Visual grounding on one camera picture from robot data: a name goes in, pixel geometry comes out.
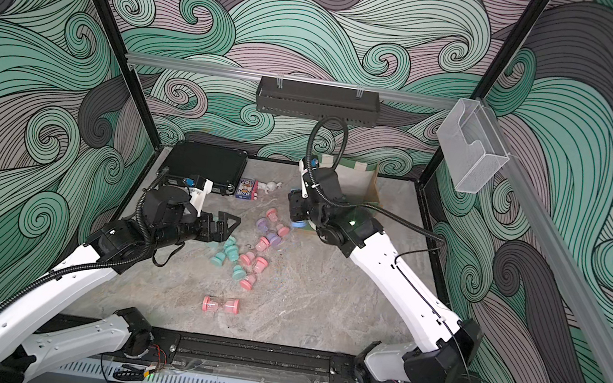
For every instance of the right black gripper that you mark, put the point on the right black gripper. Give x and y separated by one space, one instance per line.
298 205

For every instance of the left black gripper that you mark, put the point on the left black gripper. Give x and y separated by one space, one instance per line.
219 233

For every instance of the blue hourglass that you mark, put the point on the blue hourglass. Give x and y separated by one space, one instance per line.
300 225

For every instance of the purple hourglass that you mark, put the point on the purple hourglass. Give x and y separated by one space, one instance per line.
268 231

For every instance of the pink hourglass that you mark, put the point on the pink hourglass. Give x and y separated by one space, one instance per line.
254 267
262 244

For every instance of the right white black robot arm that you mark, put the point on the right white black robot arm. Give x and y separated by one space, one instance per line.
442 343

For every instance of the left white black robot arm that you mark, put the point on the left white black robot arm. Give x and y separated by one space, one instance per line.
164 216

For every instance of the teal hourglass far left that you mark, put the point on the teal hourglass far left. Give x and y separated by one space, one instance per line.
231 241

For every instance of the teal hourglass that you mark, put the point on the teal hourglass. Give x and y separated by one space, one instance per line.
231 241
238 273
231 254

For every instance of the teal hourglass middle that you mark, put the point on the teal hourglass middle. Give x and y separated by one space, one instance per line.
231 254

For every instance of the pink hourglass nearest bag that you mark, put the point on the pink hourglass nearest bag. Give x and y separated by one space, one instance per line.
273 217

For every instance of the green jute Christmas canvas bag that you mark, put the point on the green jute Christmas canvas bag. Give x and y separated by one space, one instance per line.
357 180

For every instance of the teal hourglass lower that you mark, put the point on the teal hourglass lower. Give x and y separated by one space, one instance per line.
238 273

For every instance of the pink hourglass lying front alone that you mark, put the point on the pink hourglass lying front alone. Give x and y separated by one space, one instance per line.
212 304

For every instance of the white rabbit figurine pink base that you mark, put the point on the white rabbit figurine pink base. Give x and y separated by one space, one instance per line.
263 189

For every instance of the blue playing card box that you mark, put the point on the blue playing card box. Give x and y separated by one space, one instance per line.
247 189

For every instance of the black hard carrying case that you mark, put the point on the black hard carrying case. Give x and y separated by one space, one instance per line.
223 166

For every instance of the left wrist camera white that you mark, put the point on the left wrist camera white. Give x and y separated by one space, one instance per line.
198 185

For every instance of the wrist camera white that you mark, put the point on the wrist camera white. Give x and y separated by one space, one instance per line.
315 177
198 185

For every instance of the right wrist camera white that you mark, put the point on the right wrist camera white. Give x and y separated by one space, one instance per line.
315 177

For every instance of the black perforated wall tray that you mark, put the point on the black perforated wall tray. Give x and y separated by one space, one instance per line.
293 98

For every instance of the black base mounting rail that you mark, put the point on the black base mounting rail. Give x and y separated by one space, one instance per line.
323 366

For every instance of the aluminium rail on back wall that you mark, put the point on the aluminium rail on back wall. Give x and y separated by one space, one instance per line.
214 69

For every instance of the aluminium rail on wall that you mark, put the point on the aluminium rail on wall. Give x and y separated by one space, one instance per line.
214 69
570 280

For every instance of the clear acrylic wall bin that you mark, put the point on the clear acrylic wall bin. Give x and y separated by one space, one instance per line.
472 144

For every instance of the aluminium rail on right wall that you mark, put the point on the aluminium rail on right wall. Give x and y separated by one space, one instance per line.
570 280

